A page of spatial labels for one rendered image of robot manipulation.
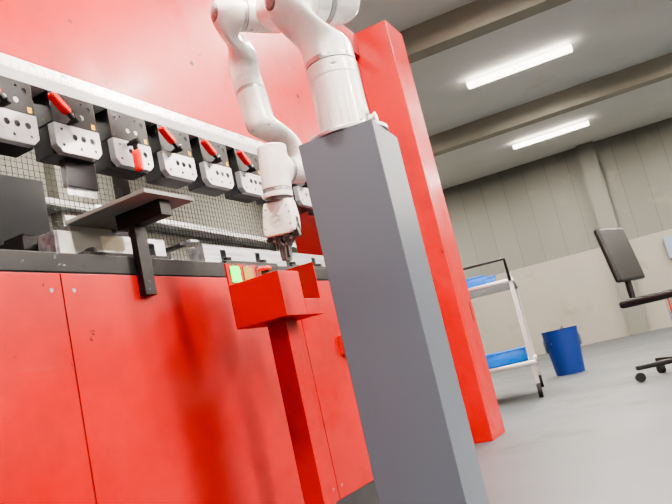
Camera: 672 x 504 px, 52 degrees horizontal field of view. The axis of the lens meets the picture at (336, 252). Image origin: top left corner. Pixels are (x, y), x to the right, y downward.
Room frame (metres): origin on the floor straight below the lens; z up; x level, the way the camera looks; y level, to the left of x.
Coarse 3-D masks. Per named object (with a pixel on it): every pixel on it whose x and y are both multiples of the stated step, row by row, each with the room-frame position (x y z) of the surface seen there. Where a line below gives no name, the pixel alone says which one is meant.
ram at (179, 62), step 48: (0, 0) 1.55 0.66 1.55; (48, 0) 1.68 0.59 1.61; (96, 0) 1.85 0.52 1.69; (144, 0) 2.05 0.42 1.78; (192, 0) 2.30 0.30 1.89; (0, 48) 1.53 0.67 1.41; (48, 48) 1.66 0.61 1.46; (96, 48) 1.82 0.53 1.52; (144, 48) 2.01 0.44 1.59; (192, 48) 2.24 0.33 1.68; (288, 48) 2.91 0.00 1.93; (96, 96) 1.79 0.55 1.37; (144, 96) 1.97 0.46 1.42; (192, 96) 2.19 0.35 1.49; (288, 96) 2.81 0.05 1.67; (240, 144) 2.40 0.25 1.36
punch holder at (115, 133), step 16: (112, 112) 1.83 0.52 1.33; (112, 128) 1.82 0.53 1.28; (128, 128) 1.88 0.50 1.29; (144, 128) 1.94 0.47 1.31; (112, 144) 1.81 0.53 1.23; (144, 144) 1.93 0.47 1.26; (96, 160) 1.85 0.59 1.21; (112, 160) 1.82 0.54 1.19; (128, 160) 1.85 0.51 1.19; (144, 160) 1.91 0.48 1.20; (112, 176) 1.90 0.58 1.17; (128, 176) 1.94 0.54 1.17
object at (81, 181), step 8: (64, 160) 1.69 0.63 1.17; (72, 160) 1.72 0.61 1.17; (64, 168) 1.69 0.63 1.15; (72, 168) 1.71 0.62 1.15; (80, 168) 1.74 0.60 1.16; (88, 168) 1.76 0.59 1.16; (64, 176) 1.70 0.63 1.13; (72, 176) 1.71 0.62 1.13; (80, 176) 1.73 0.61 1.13; (88, 176) 1.76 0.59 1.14; (64, 184) 1.70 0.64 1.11; (72, 184) 1.70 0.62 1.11; (80, 184) 1.73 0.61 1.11; (88, 184) 1.75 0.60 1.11; (96, 184) 1.78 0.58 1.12; (72, 192) 1.71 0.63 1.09; (80, 192) 1.74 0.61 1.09; (88, 192) 1.76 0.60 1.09; (96, 192) 1.79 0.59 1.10
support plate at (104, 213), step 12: (144, 192) 1.54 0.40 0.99; (156, 192) 1.58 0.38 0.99; (108, 204) 1.59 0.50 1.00; (120, 204) 1.59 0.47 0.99; (132, 204) 1.61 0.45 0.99; (180, 204) 1.70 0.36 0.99; (84, 216) 1.62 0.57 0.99; (96, 216) 1.64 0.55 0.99; (108, 216) 1.67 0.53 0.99; (108, 228) 1.77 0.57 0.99
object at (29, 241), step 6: (24, 234) 1.79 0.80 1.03; (30, 234) 1.81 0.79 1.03; (36, 234) 1.82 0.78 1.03; (6, 240) 1.81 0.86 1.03; (12, 240) 1.79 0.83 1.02; (18, 240) 1.78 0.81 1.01; (24, 240) 1.77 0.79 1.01; (30, 240) 1.79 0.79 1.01; (36, 240) 1.81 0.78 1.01; (0, 246) 1.81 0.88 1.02; (6, 246) 1.80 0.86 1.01; (12, 246) 1.79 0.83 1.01; (18, 246) 1.78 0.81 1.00; (24, 246) 1.77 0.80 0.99; (30, 246) 1.79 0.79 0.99; (36, 246) 1.81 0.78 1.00
